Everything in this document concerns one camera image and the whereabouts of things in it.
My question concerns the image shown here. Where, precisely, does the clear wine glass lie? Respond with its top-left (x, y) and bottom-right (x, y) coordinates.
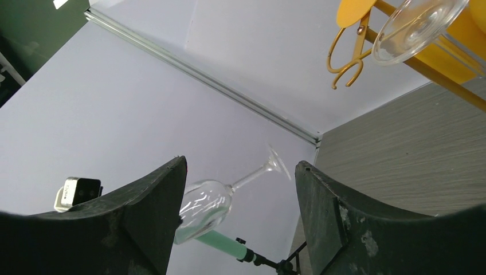
top-left (174, 147), bottom-right (291, 245)
top-left (372, 0), bottom-right (467, 66)

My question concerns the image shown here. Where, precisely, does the yellow wine glass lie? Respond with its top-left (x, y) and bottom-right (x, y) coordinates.
top-left (416, 1), bottom-right (485, 84)
top-left (336, 0), bottom-right (377, 28)

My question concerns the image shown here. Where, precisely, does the left yellow wine glass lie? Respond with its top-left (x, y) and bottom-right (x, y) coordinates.
top-left (336, 0), bottom-right (377, 28)

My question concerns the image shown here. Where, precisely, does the mint green cup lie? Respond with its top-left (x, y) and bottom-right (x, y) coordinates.
top-left (196, 230), bottom-right (247, 260)

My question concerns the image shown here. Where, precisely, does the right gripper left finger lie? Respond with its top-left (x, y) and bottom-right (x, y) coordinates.
top-left (1, 156), bottom-right (187, 274)

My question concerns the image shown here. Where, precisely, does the black tripod stand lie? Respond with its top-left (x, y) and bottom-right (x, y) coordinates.
top-left (237, 241), bottom-right (307, 275)

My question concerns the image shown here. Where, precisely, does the left aluminium frame post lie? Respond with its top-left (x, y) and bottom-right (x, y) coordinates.
top-left (84, 7), bottom-right (322, 148)

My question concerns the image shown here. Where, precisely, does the right yellow wine glass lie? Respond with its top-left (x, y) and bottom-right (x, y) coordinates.
top-left (416, 1), bottom-right (485, 84)

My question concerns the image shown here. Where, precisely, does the gold wire glass rack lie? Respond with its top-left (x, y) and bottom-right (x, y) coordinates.
top-left (327, 0), bottom-right (485, 110)

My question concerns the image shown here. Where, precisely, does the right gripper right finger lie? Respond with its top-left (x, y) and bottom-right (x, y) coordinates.
top-left (295, 161), bottom-right (485, 274)

